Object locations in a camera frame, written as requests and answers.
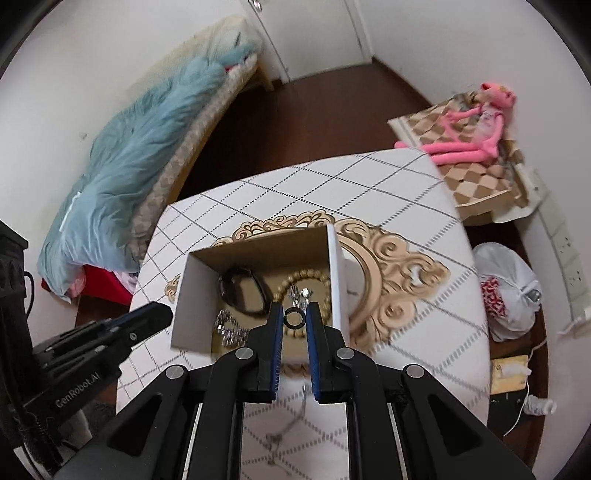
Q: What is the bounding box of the chunky silver chain bracelet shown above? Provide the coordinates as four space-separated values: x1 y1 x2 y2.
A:
212 308 250 348

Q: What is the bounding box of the black wristband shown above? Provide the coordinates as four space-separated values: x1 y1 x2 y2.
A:
218 265 273 318

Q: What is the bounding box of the thin silver necklace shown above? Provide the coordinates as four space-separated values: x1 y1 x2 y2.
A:
287 283 312 311

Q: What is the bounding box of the wooden bead bracelet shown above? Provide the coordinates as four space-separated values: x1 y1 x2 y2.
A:
272 269 335 340

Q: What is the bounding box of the yellow tissue box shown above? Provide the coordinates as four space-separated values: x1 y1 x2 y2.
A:
490 355 532 395

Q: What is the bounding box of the teal blue duvet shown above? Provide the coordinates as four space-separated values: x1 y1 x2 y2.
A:
37 53 250 301

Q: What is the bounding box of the white cardboard box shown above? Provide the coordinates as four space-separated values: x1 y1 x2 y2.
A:
170 225 349 358

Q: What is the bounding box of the patterned white tablecloth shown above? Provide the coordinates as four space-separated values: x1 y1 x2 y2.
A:
115 149 492 480

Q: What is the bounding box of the white plastic bag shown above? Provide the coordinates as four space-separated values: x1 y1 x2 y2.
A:
473 242 542 343

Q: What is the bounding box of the white power strip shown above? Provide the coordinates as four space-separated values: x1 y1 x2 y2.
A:
531 169 590 336

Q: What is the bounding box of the bed with red sheet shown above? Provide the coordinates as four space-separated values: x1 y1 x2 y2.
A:
37 15 263 302

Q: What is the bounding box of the checkered brown side cushion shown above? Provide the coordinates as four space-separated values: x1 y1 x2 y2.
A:
388 82 535 224

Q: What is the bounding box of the pink panther plush toy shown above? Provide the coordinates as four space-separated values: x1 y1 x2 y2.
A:
388 82 517 166

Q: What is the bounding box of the pillow at bed head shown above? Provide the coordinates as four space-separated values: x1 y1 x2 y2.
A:
151 15 263 74

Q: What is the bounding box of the white door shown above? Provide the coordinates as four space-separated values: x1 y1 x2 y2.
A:
242 0 370 82

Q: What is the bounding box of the white charger cable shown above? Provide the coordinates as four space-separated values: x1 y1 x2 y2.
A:
500 340 558 438

